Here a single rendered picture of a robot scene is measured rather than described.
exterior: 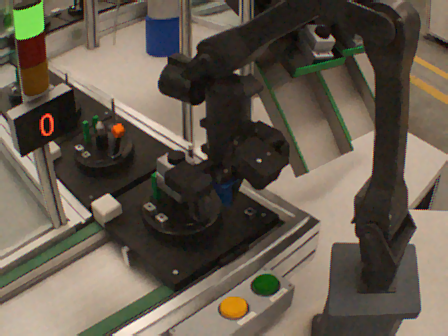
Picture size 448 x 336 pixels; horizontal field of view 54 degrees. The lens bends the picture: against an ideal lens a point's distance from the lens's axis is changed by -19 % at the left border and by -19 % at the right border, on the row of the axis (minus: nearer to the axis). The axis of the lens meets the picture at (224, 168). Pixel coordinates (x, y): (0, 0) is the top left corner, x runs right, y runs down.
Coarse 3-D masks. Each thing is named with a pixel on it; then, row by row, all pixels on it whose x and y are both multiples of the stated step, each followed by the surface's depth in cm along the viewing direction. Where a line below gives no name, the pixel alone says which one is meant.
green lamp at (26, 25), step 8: (32, 8) 62; (40, 8) 63; (16, 16) 62; (24, 16) 62; (32, 16) 62; (40, 16) 64; (16, 24) 63; (24, 24) 62; (32, 24) 63; (40, 24) 64; (16, 32) 64; (24, 32) 63; (32, 32) 64; (40, 32) 65
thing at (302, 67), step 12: (228, 0) 94; (264, 0) 98; (312, 24) 95; (288, 36) 93; (276, 48) 88; (288, 48) 91; (336, 48) 92; (288, 60) 86; (300, 60) 90; (336, 60) 90; (288, 72) 88; (300, 72) 87; (312, 72) 89
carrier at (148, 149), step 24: (96, 120) 107; (120, 120) 119; (72, 144) 111; (96, 144) 105; (120, 144) 107; (144, 144) 110; (72, 168) 104; (96, 168) 101; (120, 168) 103; (144, 168) 104; (72, 192) 98; (96, 192) 97; (120, 192) 99
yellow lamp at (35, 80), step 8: (40, 64) 68; (24, 72) 67; (32, 72) 67; (40, 72) 68; (48, 72) 71; (24, 80) 68; (32, 80) 68; (40, 80) 69; (48, 80) 71; (24, 88) 69; (32, 88) 69; (40, 88) 70
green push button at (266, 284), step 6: (258, 276) 80; (264, 276) 80; (270, 276) 80; (258, 282) 79; (264, 282) 79; (270, 282) 79; (276, 282) 79; (258, 288) 78; (264, 288) 78; (270, 288) 78; (276, 288) 79; (264, 294) 78
